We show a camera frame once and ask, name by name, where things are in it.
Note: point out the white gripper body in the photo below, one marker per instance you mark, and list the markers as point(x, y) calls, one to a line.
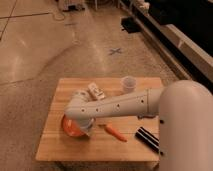
point(87, 130)

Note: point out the wooden table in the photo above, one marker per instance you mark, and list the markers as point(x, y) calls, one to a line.
point(55, 145)

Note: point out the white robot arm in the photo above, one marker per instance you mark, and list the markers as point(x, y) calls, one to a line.
point(185, 111)

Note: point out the long wall shelf unit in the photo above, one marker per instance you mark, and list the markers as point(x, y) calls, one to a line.
point(184, 27)

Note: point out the small white carton box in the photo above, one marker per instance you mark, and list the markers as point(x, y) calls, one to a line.
point(95, 91)

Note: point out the orange ceramic bowl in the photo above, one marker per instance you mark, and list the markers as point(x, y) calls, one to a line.
point(71, 128)

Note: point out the black striped rectangular block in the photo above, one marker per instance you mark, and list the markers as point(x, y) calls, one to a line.
point(149, 139)

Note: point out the blue sponge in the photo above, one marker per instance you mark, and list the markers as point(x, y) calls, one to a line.
point(147, 117)

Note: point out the white equipment base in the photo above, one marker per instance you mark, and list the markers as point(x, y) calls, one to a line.
point(64, 5)

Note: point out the orange carrot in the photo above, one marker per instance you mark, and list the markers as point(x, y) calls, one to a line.
point(115, 133)

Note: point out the black box on floor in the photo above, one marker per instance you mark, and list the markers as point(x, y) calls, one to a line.
point(130, 25)

